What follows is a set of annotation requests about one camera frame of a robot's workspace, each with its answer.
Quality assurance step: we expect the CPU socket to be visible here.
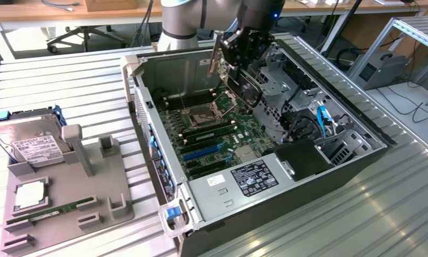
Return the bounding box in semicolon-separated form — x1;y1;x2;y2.
186;105;224;129

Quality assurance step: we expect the green graphics card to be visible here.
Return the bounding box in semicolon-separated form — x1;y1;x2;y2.
205;30;261;108

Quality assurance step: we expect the wooden desk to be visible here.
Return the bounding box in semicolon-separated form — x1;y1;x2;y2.
281;0;428;27
0;0;165;22

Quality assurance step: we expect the grey parts rack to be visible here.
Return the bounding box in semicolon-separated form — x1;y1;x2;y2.
0;123;136;255

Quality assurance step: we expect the blue wire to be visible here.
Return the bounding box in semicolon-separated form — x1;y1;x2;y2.
314;105;332;139

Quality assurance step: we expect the black pole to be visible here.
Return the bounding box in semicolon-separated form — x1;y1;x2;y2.
318;0;364;54

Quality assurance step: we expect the silver chipset heatsink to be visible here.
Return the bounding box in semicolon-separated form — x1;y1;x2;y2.
233;146;261;162

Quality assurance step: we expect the metal socket cover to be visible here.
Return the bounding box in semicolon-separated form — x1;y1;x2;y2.
212;90;238;115

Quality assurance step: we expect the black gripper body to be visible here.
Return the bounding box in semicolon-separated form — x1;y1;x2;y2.
234;0;286;34

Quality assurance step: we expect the brown cardboard box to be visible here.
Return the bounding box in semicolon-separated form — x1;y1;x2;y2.
84;0;144;12

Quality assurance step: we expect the black chair base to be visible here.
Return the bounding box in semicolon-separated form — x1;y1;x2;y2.
282;16;312;33

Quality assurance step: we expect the black PC case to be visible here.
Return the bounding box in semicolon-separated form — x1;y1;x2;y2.
120;39;397;257

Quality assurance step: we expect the aluminium frame table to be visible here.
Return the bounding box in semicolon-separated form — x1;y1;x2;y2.
345;14;428;84

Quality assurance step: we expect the silver power supply unit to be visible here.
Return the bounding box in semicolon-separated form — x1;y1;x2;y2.
180;153;297;225

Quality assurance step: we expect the silver CPU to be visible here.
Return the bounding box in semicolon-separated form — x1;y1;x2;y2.
13;183;48;209

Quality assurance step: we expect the green RAM stick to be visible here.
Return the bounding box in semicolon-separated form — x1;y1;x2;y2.
5;197;94;225
181;125;238;145

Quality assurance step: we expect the grey control box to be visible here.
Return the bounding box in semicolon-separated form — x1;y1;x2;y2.
348;52;411;91

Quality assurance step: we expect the green motherboard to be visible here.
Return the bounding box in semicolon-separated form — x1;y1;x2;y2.
154;89;277;180

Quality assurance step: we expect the silver hard disk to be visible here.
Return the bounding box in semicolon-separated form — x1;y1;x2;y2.
0;114;73;169

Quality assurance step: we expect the silver drive cage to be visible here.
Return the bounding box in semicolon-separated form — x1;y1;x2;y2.
250;48;387;165

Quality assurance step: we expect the grey blue cable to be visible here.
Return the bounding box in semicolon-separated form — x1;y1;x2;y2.
41;0;82;12

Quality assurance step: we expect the black wire bundle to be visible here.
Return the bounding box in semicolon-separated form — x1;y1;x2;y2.
280;109;328;144

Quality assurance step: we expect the blue expansion slot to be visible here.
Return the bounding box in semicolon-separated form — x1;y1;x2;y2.
181;145;225;162

